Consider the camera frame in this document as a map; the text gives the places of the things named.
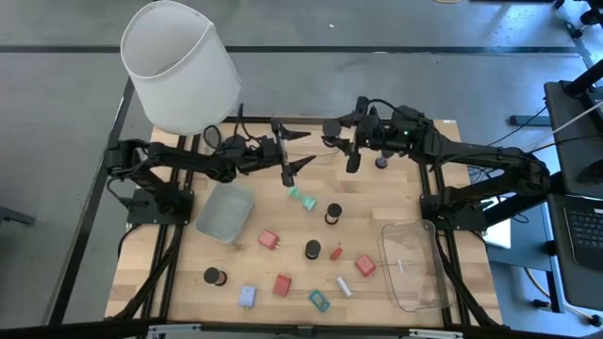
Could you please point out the lavender USB wall charger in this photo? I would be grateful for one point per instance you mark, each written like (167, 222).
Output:
(247, 296)

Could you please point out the red USB wall charger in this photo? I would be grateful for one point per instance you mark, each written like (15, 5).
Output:
(281, 285)
(267, 239)
(365, 265)

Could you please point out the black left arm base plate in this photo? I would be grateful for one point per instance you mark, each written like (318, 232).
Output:
(141, 214)

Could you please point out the black hourglass pale sand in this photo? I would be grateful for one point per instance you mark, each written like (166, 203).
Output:
(332, 128)

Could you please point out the black chair base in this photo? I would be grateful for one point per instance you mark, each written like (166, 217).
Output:
(589, 16)

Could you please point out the silver metal bracket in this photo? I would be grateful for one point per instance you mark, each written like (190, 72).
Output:
(435, 333)
(172, 329)

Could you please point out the black desk beam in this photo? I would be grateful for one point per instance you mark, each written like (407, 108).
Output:
(518, 205)

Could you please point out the grey desk leg frame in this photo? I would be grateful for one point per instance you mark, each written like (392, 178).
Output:
(518, 259)

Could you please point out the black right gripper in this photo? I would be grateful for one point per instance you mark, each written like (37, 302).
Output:
(374, 134)

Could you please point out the dark laptop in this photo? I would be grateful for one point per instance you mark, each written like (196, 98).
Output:
(584, 235)

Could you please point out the white paper box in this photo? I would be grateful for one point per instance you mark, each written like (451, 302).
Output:
(499, 235)

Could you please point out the black frame front bar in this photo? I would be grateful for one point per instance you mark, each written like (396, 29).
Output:
(70, 332)

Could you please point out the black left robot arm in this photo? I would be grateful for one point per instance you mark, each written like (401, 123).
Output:
(188, 157)

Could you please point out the black frame strut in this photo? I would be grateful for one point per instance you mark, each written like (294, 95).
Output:
(89, 202)

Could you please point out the white shade table lamp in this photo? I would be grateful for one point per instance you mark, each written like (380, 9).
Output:
(179, 70)

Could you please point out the black hourglass blue sand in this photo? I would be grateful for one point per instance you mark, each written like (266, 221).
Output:
(313, 247)

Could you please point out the black hourglass red sand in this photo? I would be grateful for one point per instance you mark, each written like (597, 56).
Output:
(212, 275)

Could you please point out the black hourglass orange sand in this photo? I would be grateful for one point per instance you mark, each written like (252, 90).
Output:
(333, 210)

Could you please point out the black desk foot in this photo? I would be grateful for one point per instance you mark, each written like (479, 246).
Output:
(527, 120)

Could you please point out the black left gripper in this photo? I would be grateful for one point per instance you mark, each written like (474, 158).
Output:
(266, 153)

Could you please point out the black computer mouse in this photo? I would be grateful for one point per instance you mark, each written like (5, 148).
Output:
(593, 173)

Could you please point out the teal sand hourglass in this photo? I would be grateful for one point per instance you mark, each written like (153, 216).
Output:
(301, 198)

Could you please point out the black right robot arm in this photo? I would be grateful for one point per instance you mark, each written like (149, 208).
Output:
(494, 157)

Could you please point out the small red device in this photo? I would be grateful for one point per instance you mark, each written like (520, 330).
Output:
(336, 253)

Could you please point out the grey furniture foot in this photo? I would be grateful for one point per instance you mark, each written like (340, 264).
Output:
(16, 216)

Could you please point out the black frame rail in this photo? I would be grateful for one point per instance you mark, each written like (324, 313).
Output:
(439, 176)
(424, 176)
(311, 119)
(151, 273)
(171, 273)

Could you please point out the white rectangular stick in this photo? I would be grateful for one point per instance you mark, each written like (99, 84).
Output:
(344, 286)

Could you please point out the large clear plastic bin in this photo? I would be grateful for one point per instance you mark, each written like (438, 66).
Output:
(414, 287)

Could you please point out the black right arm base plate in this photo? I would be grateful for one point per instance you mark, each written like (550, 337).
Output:
(428, 214)

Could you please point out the black desk surface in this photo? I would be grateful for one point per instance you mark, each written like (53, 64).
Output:
(565, 141)

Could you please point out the black hourglass purple sand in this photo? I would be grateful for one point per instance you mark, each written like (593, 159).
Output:
(381, 163)

